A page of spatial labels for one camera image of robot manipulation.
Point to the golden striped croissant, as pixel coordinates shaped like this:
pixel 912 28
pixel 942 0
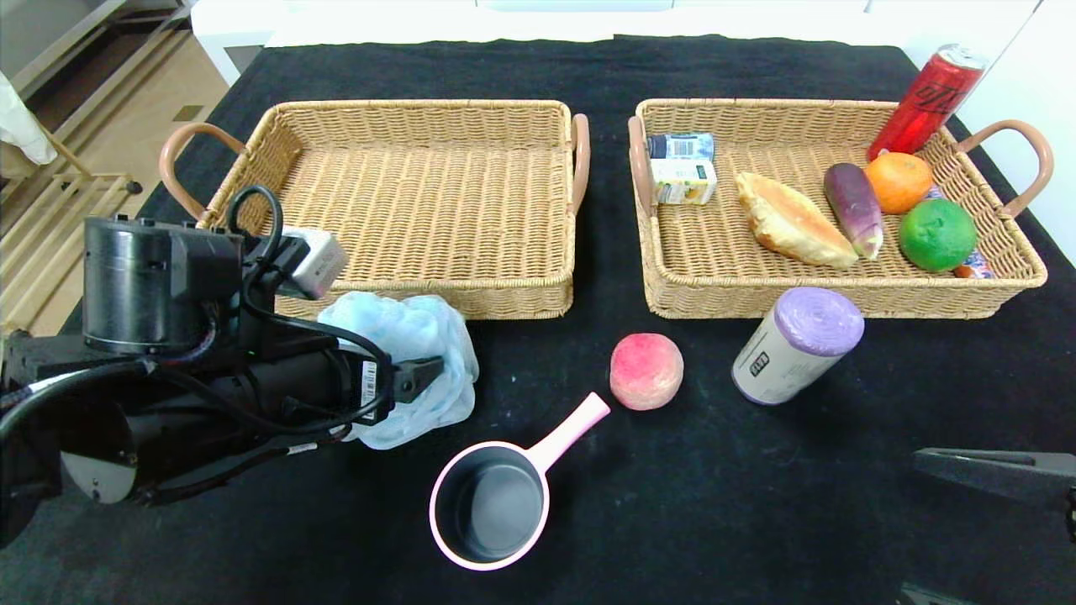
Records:
pixel 794 223

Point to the dark blue drink carton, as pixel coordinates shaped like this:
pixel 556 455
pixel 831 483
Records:
pixel 681 146

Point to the white hanging cloth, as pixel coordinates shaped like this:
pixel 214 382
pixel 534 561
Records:
pixel 21 126

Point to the wooden rack on castors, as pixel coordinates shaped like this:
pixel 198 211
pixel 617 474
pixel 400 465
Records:
pixel 92 177

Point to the purple bag roll grey label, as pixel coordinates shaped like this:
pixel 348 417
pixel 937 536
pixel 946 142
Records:
pixel 790 353

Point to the pink saucepan with dark inside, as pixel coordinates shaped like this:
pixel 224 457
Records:
pixel 572 424

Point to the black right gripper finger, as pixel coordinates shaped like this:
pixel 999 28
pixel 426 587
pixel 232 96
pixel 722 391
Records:
pixel 920 597
pixel 1000 472

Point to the green round citrus fruit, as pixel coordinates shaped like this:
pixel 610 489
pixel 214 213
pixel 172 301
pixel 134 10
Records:
pixel 937 235

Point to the colourful snack packet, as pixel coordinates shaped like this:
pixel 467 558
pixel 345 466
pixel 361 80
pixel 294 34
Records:
pixel 975 268

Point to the light blue mesh bath loofah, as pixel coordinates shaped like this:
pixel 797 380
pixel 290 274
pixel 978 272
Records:
pixel 420 323

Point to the white yellow juice box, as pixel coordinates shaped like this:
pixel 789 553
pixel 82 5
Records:
pixel 683 182

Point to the pink red peach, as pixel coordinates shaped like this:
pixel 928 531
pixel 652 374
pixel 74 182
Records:
pixel 646 372

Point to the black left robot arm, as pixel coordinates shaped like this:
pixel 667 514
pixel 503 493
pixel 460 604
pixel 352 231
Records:
pixel 151 286

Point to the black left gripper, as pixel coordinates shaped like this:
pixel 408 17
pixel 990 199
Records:
pixel 371 384

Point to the grey metal shelf frame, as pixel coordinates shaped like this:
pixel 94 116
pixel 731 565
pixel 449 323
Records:
pixel 76 42

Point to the black table cloth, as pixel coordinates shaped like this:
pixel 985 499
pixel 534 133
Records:
pixel 672 504

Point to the white furniture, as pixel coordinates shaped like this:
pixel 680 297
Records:
pixel 235 25

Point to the purple eggplant with green stem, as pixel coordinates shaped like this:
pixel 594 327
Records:
pixel 853 206

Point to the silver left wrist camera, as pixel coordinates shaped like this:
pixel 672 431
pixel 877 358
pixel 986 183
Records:
pixel 318 265

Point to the red soda can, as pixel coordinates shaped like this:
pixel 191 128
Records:
pixel 925 101

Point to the orange fruit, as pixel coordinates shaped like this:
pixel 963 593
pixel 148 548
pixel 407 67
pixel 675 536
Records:
pixel 901 182

